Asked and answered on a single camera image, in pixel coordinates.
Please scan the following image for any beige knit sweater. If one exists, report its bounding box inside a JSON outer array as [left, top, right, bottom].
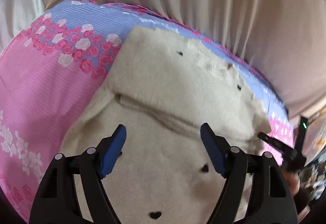
[[60, 26, 271, 223]]

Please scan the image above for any cluttered dark shelf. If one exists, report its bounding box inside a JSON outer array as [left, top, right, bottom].
[[287, 111, 326, 214]]

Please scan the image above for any beige curtain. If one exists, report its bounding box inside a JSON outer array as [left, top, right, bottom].
[[43, 0, 325, 117]]

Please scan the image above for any pink blue floral bedsheet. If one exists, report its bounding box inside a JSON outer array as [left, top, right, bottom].
[[1, 0, 294, 222]]

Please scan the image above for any white sheer curtain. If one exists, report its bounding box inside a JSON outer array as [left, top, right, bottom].
[[1, 0, 45, 50]]

